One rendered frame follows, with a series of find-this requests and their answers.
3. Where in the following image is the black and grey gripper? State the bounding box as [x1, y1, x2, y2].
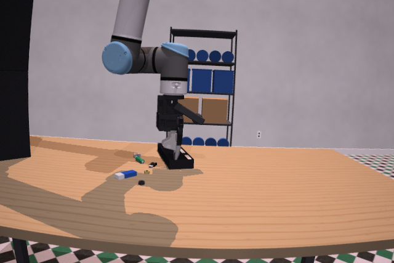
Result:
[156, 94, 184, 160]

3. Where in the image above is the green battery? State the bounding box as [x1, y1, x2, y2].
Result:
[135, 156, 145, 163]

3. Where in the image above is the black rack of three labelled bins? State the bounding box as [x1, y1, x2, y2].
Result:
[158, 143, 194, 169]

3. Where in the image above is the black usb stick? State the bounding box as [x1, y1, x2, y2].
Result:
[148, 162, 157, 168]

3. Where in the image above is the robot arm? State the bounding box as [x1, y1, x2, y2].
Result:
[102, 0, 205, 125]

